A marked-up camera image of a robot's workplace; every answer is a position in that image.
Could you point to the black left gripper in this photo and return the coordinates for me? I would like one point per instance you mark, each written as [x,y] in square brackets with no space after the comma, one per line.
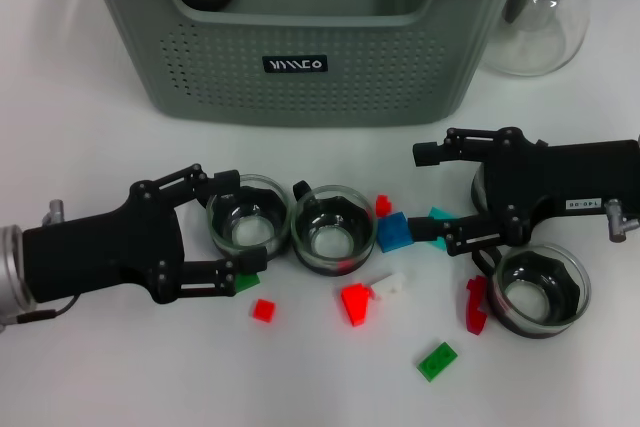
[110,252]

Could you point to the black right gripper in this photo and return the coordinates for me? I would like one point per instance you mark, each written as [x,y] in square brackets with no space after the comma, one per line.
[560,177]

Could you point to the glass teacup with black sleeve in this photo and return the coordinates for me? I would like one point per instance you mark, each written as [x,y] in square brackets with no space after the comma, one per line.
[480,192]
[540,294]
[330,244]
[250,234]

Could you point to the grey-green perforated storage bin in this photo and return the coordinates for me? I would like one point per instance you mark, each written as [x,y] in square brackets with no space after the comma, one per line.
[300,97]

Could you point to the teal square brick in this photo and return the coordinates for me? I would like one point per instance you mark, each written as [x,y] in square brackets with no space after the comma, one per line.
[441,213]

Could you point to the green flat two-stud brick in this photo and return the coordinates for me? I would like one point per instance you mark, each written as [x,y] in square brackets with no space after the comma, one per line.
[437,361]
[247,282]

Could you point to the blue square brick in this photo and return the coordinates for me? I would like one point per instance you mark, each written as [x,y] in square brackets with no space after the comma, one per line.
[394,233]

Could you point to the small red notched brick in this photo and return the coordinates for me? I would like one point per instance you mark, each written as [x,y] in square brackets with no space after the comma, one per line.
[383,206]

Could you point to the small red square brick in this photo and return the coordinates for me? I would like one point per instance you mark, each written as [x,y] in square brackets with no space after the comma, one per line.
[263,310]

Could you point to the dark red curved brick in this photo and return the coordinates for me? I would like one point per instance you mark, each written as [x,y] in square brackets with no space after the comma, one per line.
[475,309]

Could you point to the white long brick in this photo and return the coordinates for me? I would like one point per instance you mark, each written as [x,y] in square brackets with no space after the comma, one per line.
[390,286]

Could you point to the silver left gripper fitting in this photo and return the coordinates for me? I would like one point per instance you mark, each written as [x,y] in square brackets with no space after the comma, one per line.
[54,211]

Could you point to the silver gripper fitting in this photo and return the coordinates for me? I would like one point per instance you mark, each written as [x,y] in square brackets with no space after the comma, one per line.
[54,211]
[619,221]

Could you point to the silver right gripper fitting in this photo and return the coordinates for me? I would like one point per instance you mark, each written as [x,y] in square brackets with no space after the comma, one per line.
[619,221]

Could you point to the large red sloped brick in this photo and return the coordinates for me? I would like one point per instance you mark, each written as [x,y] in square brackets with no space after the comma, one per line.
[356,303]

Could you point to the glass carafe with black lid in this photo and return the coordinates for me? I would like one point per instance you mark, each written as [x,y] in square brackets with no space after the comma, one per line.
[540,37]

